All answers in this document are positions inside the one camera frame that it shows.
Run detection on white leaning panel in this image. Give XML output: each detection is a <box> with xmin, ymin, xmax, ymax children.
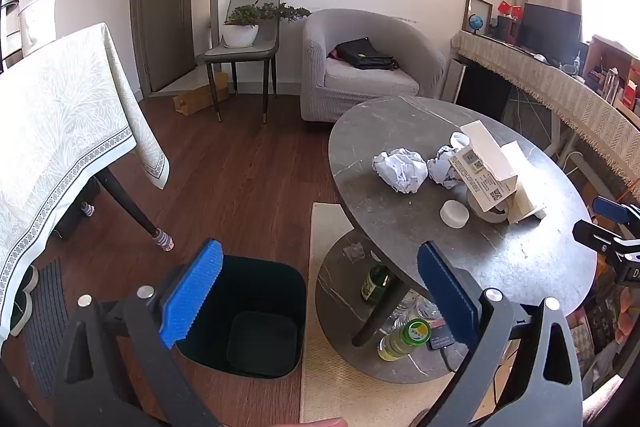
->
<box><xmin>442</xmin><ymin>57</ymin><xmax>468</xmax><ymax>102</ymax></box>

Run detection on black cabinet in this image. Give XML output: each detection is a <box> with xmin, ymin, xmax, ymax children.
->
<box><xmin>455</xmin><ymin>57</ymin><xmax>513</xmax><ymax>120</ymax></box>

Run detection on white pitcher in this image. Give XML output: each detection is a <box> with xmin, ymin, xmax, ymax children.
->
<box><xmin>17</xmin><ymin>0</ymin><xmax>57</xmax><ymax>55</ymax></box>

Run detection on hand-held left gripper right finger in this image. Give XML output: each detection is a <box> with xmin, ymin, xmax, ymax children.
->
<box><xmin>409</xmin><ymin>241</ymin><xmax>585</xmax><ymax>427</ymax></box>

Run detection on grey-brown door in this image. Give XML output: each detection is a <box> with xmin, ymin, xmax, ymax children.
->
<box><xmin>131</xmin><ymin>0</ymin><xmax>197</xmax><ymax>94</ymax></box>

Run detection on wooden picture frame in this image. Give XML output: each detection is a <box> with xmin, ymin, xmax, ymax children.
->
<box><xmin>464</xmin><ymin>0</ymin><xmax>493</xmax><ymax>35</ymax></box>

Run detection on white and green shoes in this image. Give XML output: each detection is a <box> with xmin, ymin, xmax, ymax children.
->
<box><xmin>7</xmin><ymin>264</ymin><xmax>40</xmax><ymax>338</ymax></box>

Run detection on black monitor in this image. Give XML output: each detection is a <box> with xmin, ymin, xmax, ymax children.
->
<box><xmin>517</xmin><ymin>3</ymin><xmax>583</xmax><ymax>58</ymax></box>

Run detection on dark grey ribbed floor mat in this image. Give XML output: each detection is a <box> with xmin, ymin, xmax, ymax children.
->
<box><xmin>20</xmin><ymin>257</ymin><xmax>71</xmax><ymax>400</ymax></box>

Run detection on dark thermos flask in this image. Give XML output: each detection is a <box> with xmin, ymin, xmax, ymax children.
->
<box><xmin>0</xmin><ymin>0</ymin><xmax>23</xmax><ymax>68</ymax></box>

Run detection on black handbag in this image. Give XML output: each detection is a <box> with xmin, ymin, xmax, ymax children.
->
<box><xmin>334</xmin><ymin>38</ymin><xmax>400</xmax><ymax>72</ymax></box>

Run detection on potted plant in white pot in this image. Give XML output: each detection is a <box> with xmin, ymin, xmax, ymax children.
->
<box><xmin>222</xmin><ymin>2</ymin><xmax>312</xmax><ymax>49</ymax></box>

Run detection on white ribbed bottle cap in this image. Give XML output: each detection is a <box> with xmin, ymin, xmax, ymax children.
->
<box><xmin>440</xmin><ymin>200</ymin><xmax>471</xmax><ymax>228</ymax></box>

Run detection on small crumpled white paper ball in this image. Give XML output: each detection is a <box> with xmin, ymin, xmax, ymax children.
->
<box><xmin>426</xmin><ymin>145</ymin><xmax>468</xmax><ymax>189</ymax></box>

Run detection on round grey marble coffee table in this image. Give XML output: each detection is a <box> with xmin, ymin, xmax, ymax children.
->
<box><xmin>315</xmin><ymin>96</ymin><xmax>598</xmax><ymax>384</ymax></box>

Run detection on grey fabric armchair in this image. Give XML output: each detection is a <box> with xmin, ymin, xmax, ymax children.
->
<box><xmin>301</xmin><ymin>9</ymin><xmax>446</xmax><ymax>124</ymax></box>

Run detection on white labelled cardboard box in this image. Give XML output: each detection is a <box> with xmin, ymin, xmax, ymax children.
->
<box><xmin>448</xmin><ymin>120</ymin><xmax>519</xmax><ymax>214</ymax></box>

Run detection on large crumpled white paper ball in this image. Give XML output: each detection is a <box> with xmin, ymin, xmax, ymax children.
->
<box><xmin>372</xmin><ymin>148</ymin><xmax>429</xmax><ymax>194</ymax></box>

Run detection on small black device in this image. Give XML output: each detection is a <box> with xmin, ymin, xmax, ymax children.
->
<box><xmin>426</xmin><ymin>326</ymin><xmax>458</xmax><ymax>352</ymax></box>

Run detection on dark wooden box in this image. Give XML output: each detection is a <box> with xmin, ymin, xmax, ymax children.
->
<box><xmin>495</xmin><ymin>14</ymin><xmax>521</xmax><ymax>44</ymax></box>

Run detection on flat cardboard box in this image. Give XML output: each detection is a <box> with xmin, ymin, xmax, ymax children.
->
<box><xmin>173</xmin><ymin>73</ymin><xmax>230</xmax><ymax>115</ymax></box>

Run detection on green glass bottle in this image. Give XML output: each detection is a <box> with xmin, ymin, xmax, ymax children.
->
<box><xmin>361</xmin><ymin>261</ymin><xmax>396</xmax><ymax>306</ymax></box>

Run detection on plain white cardboard box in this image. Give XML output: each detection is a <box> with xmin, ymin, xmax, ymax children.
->
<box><xmin>500</xmin><ymin>141</ymin><xmax>547</xmax><ymax>225</ymax></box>

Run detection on green-capped drink bottle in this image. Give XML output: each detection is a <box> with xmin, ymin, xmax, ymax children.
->
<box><xmin>378</xmin><ymin>318</ymin><xmax>432</xmax><ymax>362</ymax></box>

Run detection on beige woven rug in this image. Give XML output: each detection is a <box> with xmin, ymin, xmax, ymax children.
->
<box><xmin>299</xmin><ymin>202</ymin><xmax>501</xmax><ymax>427</ymax></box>

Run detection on clear plastic bottles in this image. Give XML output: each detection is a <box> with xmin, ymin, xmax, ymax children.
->
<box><xmin>392</xmin><ymin>289</ymin><xmax>443</xmax><ymax>333</ymax></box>

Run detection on cluttered cardboard organiser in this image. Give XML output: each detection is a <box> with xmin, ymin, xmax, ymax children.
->
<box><xmin>582</xmin><ymin>34</ymin><xmax>640</xmax><ymax>108</ymax></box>

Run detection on beige tape roll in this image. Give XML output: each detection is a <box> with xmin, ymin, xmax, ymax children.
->
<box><xmin>466</xmin><ymin>187</ymin><xmax>511</xmax><ymax>224</ymax></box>

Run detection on dark green trash bin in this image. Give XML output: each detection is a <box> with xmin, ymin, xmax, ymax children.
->
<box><xmin>175</xmin><ymin>254</ymin><xmax>307</xmax><ymax>380</ymax></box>

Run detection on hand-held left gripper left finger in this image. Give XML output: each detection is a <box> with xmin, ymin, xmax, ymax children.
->
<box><xmin>52</xmin><ymin>238</ymin><xmax>224</xmax><ymax>427</ymax></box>

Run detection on grey dining chair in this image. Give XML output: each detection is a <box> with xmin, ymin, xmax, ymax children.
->
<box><xmin>196</xmin><ymin>0</ymin><xmax>281</xmax><ymax>124</ymax></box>

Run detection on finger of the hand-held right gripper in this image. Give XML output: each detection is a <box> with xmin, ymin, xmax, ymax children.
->
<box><xmin>592</xmin><ymin>196</ymin><xmax>640</xmax><ymax>227</ymax></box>
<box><xmin>572</xmin><ymin>219</ymin><xmax>640</xmax><ymax>260</ymax></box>

